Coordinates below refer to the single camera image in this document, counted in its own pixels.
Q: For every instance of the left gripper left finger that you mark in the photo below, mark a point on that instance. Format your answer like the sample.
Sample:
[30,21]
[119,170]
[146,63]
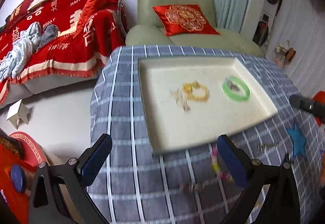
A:
[59,192]

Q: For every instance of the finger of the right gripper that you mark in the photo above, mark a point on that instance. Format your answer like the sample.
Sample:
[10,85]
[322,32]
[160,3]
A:
[308,105]

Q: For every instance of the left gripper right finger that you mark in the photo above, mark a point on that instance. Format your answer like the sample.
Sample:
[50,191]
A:
[281,204]

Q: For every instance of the silver hair clip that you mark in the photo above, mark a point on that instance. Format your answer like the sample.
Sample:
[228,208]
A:
[266,147]

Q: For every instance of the silver crystal brooch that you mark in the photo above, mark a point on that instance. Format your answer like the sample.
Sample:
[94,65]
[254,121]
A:
[232,86]

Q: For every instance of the green jade bangle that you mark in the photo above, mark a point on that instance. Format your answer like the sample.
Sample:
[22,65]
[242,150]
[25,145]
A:
[241,96]

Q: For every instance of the silver tassel charm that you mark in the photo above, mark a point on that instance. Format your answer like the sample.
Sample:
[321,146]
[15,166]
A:
[178,96]

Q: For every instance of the grey jewelry tray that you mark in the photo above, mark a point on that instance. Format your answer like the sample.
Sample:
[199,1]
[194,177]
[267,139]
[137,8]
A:
[211,113]

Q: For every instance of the blue lid plastic jar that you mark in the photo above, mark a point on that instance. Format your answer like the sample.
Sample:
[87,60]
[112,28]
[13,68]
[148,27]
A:
[22,179]

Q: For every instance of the red round tray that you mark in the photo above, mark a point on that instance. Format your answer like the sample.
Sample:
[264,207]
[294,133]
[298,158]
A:
[33,154]

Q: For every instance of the small white stool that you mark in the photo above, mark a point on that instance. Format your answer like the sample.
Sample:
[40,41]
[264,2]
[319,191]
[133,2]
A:
[18,112]

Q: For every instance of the washing machine stack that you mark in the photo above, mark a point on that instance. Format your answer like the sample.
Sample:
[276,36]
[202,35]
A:
[266,20]

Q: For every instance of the red embroidered cushion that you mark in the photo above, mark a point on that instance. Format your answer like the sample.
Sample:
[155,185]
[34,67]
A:
[184,19]

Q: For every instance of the light blue clothes pile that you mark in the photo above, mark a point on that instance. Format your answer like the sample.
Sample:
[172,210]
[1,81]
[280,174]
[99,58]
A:
[30,41]

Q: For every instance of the red covered sofa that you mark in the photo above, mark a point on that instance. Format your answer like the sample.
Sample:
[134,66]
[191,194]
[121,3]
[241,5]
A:
[88,32]

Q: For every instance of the green recliner armchair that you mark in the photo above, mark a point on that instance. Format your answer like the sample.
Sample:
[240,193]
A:
[150,31]

